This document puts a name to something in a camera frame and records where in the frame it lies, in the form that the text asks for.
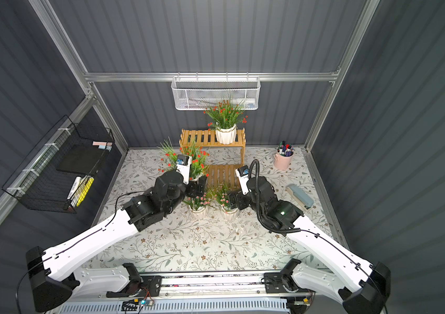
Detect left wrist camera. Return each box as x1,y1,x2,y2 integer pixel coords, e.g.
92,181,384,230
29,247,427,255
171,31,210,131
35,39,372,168
176,154,192,184

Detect pink metal pen bucket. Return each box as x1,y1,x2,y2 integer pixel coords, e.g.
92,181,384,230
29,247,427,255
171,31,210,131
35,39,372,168
273,153,293,171

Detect white wire mesh basket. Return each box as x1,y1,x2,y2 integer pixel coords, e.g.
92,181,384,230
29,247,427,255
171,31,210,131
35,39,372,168
171,77,261,111

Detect markers in pink bucket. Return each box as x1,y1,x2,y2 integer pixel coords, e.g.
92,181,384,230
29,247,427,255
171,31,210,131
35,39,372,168
277,141,295,157

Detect wooden two-tier plant rack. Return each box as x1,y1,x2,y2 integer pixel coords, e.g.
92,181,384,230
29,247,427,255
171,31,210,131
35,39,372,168
179,129,246,188

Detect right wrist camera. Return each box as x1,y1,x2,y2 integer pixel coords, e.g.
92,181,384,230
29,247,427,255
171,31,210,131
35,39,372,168
235,166,249,195

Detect red flower plant white pot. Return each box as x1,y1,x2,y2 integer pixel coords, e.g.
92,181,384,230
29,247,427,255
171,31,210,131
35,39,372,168
203,99,248,145

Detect yellow item in black basket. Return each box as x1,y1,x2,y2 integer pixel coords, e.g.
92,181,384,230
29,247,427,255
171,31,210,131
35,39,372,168
72,176,94,208

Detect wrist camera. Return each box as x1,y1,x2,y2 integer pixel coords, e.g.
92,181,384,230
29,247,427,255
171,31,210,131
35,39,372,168
176,154,192,184
235,166,249,195

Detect white marker in black basket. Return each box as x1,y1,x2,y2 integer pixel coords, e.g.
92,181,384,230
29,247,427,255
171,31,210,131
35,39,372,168
67,177,81,200

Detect pink blue sticky notes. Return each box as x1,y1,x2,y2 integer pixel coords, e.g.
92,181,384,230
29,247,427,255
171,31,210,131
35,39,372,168
93,141,113,151

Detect grey-blue stapler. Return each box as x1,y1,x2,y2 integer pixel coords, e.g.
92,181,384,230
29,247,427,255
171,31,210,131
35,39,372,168
286,184,315,209

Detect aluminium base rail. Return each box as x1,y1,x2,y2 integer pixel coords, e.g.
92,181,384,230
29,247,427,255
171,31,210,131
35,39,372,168
61,268,368,303

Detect black wire wall basket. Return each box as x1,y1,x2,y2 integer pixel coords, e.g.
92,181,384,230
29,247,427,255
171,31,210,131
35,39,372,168
2,115,115,213

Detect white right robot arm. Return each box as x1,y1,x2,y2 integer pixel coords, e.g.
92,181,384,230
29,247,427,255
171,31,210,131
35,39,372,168
229,160,391,313

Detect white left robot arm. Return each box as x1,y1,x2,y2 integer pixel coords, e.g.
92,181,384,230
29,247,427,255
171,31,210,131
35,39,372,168
26,170,207,313

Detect black notebook in basket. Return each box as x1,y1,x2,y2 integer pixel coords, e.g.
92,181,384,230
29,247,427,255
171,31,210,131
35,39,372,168
56,145,110,175

